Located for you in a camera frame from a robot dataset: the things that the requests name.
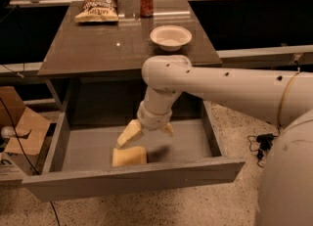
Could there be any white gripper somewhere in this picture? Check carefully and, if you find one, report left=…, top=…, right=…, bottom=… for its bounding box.
left=116, top=102, right=174, bottom=149

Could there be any yellow sponge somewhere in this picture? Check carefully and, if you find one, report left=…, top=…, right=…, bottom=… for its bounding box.
left=112, top=146, right=147, bottom=166

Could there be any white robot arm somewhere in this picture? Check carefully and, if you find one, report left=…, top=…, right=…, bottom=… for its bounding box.
left=117, top=55, right=313, bottom=226

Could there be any grey counter cabinet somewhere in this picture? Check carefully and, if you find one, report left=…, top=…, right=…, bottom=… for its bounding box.
left=37, top=0, right=223, bottom=111

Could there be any grey open drawer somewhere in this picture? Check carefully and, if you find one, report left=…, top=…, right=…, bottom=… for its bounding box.
left=21, top=76, right=246, bottom=203

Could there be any white bowl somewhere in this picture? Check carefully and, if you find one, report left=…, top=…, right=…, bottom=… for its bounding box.
left=150, top=25, right=192, bottom=52

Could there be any chips bag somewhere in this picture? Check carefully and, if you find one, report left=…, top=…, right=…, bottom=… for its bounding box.
left=75, top=0, right=118, bottom=23

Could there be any cardboard box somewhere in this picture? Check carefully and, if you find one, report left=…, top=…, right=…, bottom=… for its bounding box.
left=0, top=86, right=50, bottom=176

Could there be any red soda can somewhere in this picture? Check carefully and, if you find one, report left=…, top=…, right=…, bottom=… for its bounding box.
left=140, top=0, right=154, bottom=18

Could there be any black power adapter cable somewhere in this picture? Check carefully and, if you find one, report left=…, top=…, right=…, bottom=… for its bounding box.
left=246, top=133, right=278, bottom=168

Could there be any black cable on left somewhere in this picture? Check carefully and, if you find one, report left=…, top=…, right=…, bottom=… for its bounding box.
left=0, top=97, right=62, bottom=226

